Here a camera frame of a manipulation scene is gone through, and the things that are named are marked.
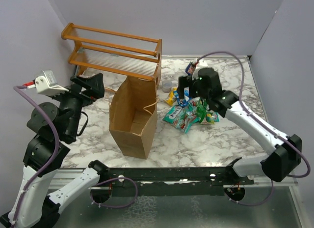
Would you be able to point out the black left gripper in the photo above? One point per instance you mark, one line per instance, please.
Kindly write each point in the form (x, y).
(95, 84)

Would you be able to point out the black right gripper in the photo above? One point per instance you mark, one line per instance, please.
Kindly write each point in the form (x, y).
(186, 82)

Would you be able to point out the small blue snack packet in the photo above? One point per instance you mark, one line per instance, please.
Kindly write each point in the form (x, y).
(187, 95)

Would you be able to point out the yellow snack packet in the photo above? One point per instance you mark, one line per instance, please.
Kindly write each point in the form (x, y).
(171, 98)

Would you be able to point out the teal Fox's mint candy bag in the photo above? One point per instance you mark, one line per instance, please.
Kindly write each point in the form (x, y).
(181, 117)

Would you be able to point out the red white snack packets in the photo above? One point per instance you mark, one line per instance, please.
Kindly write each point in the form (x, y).
(212, 117)

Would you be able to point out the brown paper bag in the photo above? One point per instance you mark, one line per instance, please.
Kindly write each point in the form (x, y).
(133, 117)

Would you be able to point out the blue red chips bag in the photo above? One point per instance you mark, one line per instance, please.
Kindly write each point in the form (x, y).
(190, 69)

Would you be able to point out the green snack packet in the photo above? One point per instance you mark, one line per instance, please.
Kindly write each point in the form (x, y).
(201, 111)

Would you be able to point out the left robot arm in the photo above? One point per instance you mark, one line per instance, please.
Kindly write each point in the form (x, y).
(55, 122)

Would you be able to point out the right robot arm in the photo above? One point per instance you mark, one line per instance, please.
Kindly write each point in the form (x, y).
(282, 151)

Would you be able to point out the small clear plastic jar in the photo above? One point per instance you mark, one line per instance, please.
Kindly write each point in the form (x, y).
(166, 86)

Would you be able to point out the orange wooden shelf rack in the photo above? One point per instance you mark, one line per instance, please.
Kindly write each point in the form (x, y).
(92, 52)

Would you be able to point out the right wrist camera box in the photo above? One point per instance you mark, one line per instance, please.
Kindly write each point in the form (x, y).
(201, 64)

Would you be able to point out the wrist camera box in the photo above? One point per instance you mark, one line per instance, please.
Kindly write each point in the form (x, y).
(46, 84)
(201, 64)

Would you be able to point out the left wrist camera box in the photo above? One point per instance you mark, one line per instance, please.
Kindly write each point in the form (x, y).
(46, 84)

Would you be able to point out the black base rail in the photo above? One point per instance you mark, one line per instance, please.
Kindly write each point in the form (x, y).
(126, 182)

